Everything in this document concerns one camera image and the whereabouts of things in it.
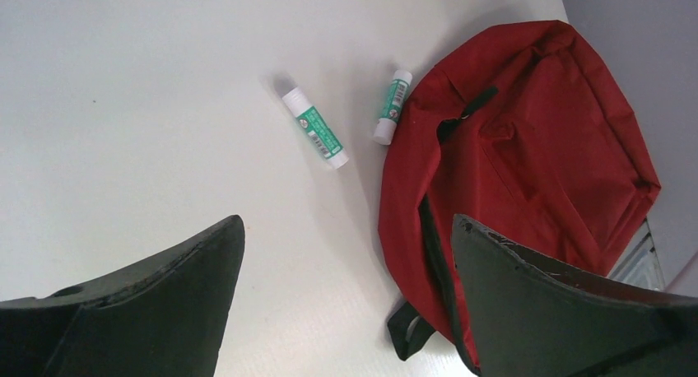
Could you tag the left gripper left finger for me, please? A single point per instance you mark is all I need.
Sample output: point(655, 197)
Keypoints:
point(164, 315)

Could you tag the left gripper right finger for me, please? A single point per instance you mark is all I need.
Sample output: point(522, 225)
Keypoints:
point(533, 315)

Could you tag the red student backpack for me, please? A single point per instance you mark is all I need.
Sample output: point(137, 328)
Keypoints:
point(524, 129)

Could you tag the teal white tube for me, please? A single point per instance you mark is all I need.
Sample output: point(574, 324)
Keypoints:
point(315, 128)
point(388, 119)

